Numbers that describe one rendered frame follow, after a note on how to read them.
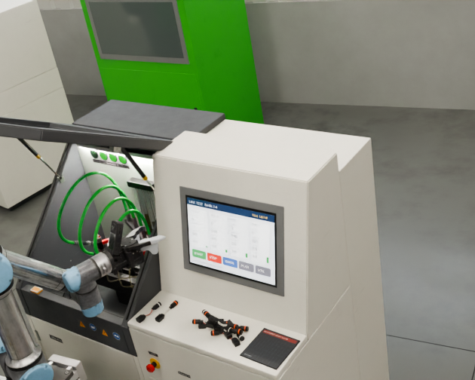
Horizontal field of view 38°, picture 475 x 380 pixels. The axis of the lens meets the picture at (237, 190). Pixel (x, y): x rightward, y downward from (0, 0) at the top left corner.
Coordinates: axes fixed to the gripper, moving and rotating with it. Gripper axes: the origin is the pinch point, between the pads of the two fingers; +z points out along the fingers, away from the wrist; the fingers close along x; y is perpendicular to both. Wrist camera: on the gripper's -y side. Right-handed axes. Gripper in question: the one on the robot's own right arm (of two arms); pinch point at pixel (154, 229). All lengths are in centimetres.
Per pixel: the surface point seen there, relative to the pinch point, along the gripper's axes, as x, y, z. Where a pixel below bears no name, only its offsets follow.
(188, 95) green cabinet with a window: -267, 38, 177
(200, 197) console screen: -10.4, 2.4, 26.3
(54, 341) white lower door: -85, 68, -29
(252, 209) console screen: 11.5, 5.9, 33.4
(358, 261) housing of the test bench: 17, 47, 73
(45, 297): -76, 41, -27
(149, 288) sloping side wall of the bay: -33, 39, 4
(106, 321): -41, 46, -16
